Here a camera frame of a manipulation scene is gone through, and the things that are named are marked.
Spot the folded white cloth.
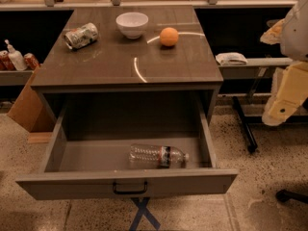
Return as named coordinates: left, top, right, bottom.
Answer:
left=216, top=52, right=247, bottom=65

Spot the brown cardboard box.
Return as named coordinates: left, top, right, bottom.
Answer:
left=8, top=67, right=55, bottom=133

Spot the black drawer handle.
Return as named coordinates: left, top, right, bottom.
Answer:
left=113, top=182, right=148, bottom=195

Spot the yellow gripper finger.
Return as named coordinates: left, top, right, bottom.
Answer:
left=260, top=19, right=284, bottom=45
left=262, top=62, right=308, bottom=126

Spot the red soda can at edge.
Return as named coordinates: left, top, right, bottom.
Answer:
left=0, top=50, right=14, bottom=70

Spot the black table leg frame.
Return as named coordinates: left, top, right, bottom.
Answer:
left=232, top=96, right=308, bottom=153

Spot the open grey top drawer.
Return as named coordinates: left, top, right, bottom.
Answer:
left=16, top=94, right=238, bottom=200

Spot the grey cabinet with counter top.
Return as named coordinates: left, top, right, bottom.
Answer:
left=32, top=6, right=222, bottom=124

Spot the white pump bottle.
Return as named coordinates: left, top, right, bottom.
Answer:
left=5, top=39, right=27, bottom=71

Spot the crushed silver drink can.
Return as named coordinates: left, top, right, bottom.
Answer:
left=64, top=23, right=98, bottom=50

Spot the grey side shelf right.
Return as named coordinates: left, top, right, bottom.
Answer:
left=218, top=58, right=293, bottom=80

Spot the blue tape cross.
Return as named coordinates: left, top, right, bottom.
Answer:
left=129, top=197, right=161, bottom=231

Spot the black office chair base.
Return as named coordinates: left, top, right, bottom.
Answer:
left=275, top=190, right=308, bottom=204

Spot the orange fruit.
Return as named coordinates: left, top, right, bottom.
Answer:
left=160, top=27, right=179, bottom=47

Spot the white ceramic bowl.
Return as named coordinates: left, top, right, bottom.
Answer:
left=115, top=13, right=149, bottom=39

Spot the grey side shelf left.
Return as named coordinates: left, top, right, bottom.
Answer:
left=0, top=70, right=33, bottom=87

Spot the clear plastic water bottle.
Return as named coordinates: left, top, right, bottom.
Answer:
left=129, top=143, right=190, bottom=168

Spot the grey side shelf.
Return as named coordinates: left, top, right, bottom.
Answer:
left=218, top=58, right=293, bottom=80
left=0, top=70, right=33, bottom=87

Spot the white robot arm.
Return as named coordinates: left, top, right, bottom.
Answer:
left=260, top=0, right=308, bottom=126

